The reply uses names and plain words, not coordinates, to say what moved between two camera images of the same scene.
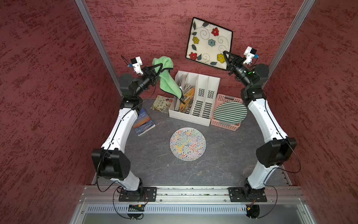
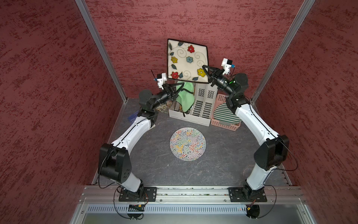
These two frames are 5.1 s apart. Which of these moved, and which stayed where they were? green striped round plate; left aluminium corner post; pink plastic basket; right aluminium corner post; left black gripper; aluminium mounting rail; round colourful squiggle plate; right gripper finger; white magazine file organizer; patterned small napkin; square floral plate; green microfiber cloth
Moved: square floral plate; left black gripper; right gripper finger; green microfiber cloth
Stayed: pink plastic basket; left aluminium corner post; patterned small napkin; green striped round plate; right aluminium corner post; round colourful squiggle plate; white magazine file organizer; aluminium mounting rail
